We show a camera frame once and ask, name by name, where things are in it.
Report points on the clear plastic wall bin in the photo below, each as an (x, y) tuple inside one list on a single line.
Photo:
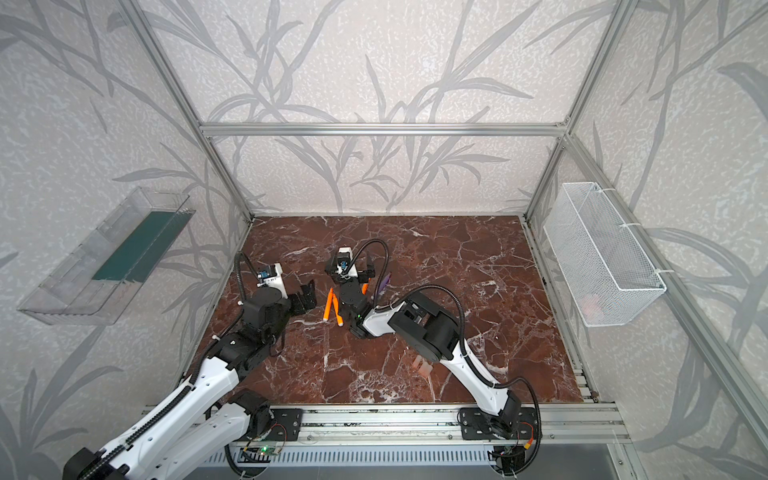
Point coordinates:
[(95, 283)]

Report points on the aluminium frame corner post right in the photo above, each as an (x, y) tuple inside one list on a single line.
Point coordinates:
[(616, 26)]

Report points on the thin orange pen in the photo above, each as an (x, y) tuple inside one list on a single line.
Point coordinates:
[(328, 305), (337, 312)]

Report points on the green circuit board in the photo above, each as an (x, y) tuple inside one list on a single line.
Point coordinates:
[(261, 454)]

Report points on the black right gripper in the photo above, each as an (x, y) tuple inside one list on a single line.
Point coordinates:
[(349, 285)]

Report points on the aluminium frame horizontal bar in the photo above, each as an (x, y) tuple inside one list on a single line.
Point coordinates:
[(383, 129)]

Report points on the aluminium frame corner post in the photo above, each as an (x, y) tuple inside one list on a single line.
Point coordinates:
[(616, 26), (139, 23)]

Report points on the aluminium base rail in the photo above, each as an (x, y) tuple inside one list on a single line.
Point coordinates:
[(412, 435)]

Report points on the purple marker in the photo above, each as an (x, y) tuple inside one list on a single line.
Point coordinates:
[(383, 284)]

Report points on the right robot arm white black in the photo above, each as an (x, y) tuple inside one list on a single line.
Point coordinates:
[(507, 411)]

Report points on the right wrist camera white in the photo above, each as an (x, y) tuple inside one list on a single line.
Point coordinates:
[(345, 266)]

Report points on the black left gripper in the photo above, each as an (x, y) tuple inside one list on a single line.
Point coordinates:
[(297, 297)]

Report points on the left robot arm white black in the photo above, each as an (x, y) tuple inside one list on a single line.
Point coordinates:
[(206, 411)]

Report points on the aluminium frame corner post left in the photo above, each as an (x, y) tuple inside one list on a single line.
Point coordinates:
[(139, 23)]

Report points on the white wire mesh basket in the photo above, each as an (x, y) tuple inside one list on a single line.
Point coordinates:
[(608, 274)]

